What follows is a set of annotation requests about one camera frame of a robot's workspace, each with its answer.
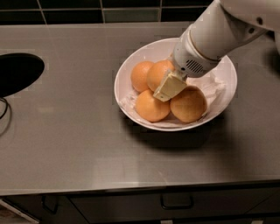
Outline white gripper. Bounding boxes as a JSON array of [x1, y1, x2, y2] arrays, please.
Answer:
[[153, 28, 220, 102]]

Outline orange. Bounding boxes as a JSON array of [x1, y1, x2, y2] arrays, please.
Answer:
[[130, 61, 153, 93], [170, 86, 207, 123], [147, 59, 174, 91], [135, 89, 171, 123]]

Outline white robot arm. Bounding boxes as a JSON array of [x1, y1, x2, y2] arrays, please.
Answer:
[[154, 0, 280, 102]]

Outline white ceramic bowl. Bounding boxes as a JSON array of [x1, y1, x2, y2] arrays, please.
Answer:
[[113, 37, 238, 132]]

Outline white plastic bag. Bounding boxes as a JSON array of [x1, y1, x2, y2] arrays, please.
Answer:
[[115, 70, 231, 131]]

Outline dark drawer front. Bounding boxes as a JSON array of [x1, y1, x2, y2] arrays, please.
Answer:
[[71, 188, 280, 223]]

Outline black oval object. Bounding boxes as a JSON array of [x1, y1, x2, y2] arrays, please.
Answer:
[[0, 52, 45, 97]]

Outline centre drawer handle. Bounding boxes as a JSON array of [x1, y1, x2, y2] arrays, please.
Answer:
[[160, 193, 194, 210]]

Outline drawer handle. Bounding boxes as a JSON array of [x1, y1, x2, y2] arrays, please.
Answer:
[[160, 193, 194, 210], [41, 195, 59, 214]]

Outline left drawer handle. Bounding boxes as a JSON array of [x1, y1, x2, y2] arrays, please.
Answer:
[[41, 195, 59, 214]]

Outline black cable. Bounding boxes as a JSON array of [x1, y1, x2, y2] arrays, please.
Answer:
[[0, 97, 10, 121]]

